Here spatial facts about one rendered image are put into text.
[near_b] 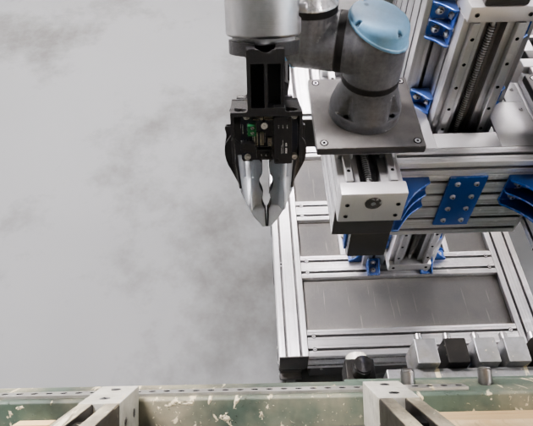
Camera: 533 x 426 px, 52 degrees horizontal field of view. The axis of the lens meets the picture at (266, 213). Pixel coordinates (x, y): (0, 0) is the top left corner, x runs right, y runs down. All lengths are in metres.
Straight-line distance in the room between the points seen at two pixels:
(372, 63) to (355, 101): 0.10
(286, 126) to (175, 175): 1.98
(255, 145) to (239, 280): 1.61
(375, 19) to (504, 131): 0.48
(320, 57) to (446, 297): 1.11
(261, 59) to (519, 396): 0.76
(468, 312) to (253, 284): 0.78
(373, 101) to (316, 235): 0.96
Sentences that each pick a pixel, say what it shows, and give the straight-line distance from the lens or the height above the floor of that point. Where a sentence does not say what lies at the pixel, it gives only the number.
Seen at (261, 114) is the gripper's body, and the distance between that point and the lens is 0.54.
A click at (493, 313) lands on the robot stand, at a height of 0.21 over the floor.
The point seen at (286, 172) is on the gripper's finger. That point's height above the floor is 1.37.
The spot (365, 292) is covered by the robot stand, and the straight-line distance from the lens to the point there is 1.90.
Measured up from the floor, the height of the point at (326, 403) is 0.90.
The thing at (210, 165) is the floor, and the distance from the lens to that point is 2.53.
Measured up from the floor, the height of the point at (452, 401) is 0.90.
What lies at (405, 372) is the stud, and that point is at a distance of 1.06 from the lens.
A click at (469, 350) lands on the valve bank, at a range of 1.28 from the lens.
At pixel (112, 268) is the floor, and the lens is 2.25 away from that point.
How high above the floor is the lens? 1.83
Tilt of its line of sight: 51 degrees down
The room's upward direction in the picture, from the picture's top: straight up
